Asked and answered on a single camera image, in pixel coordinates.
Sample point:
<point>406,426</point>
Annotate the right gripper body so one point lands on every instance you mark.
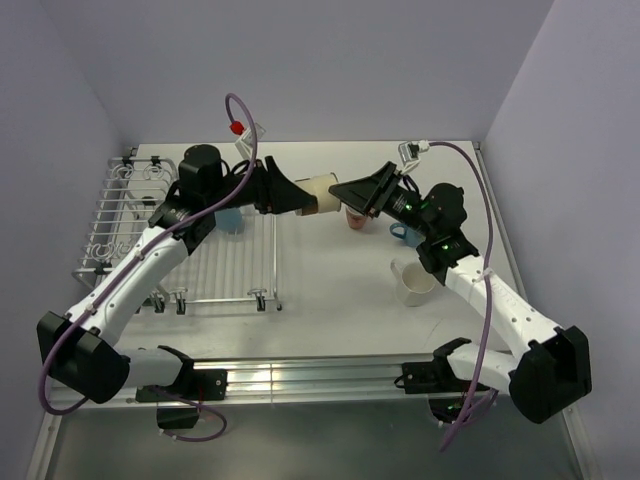
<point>391,198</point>

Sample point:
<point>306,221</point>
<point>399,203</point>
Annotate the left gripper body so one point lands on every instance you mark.
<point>254,191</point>

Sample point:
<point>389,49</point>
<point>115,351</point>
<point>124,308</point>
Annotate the pink mug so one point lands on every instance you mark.
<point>355,220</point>

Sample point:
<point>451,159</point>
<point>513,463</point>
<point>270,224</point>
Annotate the steel cup brown base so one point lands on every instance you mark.
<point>318,186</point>

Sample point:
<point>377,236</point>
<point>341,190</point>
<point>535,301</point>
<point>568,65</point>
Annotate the blue cup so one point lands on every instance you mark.
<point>231,220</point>

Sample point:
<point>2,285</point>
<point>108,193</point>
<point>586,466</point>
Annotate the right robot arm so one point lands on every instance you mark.
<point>548,367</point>

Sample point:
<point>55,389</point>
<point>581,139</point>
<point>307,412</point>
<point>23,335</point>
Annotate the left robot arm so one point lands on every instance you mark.
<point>78,348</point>

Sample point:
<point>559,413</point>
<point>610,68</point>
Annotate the white mug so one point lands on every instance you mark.
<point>413,283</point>

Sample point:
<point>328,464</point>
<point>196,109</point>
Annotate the blue mug with handle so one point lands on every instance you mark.
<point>408,236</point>

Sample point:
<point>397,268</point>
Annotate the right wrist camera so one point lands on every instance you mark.
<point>410,153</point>

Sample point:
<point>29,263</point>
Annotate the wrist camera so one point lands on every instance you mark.
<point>244,138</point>
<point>410,153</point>

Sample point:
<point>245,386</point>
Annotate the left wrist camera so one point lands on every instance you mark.
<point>244,138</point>

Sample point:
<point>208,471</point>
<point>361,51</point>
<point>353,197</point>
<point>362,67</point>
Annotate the metal wire dish rack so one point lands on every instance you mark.
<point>235,266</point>

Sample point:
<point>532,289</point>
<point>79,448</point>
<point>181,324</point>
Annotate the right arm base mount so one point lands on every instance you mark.
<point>437,376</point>

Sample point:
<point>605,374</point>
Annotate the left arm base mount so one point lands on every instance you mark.
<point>195,400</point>

